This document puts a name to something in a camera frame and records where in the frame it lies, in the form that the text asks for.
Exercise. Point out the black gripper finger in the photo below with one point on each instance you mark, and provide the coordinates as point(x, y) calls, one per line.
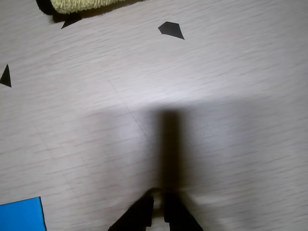
point(176, 214)
point(140, 214)

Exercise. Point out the yellow towel with black edging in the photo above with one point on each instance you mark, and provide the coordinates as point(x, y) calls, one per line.
point(79, 4)

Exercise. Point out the blue paper sheet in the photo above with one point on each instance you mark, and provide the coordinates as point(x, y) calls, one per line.
point(20, 215)

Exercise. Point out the black pentagon tape mark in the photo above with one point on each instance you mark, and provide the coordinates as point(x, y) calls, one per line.
point(172, 29)

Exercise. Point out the black triangle tape mark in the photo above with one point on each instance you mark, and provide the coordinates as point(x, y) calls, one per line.
point(68, 23)
point(6, 79)

